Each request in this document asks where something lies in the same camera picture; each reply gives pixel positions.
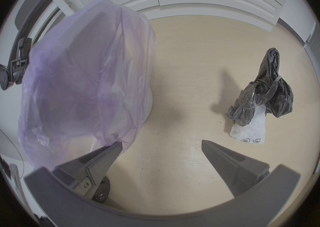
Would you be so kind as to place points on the crumpled black plastic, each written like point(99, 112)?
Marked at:
point(272, 91)

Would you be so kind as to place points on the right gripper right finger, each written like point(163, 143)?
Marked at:
point(232, 168)

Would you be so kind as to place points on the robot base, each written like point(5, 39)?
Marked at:
point(101, 192)

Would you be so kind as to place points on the white chair grey seat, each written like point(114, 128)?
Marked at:
point(32, 1)

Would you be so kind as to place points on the white printed wrapper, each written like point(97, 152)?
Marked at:
point(252, 131)

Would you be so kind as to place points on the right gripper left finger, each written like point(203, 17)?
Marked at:
point(87, 171)

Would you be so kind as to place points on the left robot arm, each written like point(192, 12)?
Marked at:
point(3, 78)

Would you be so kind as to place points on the purple plastic bag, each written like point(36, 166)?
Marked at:
point(75, 83)

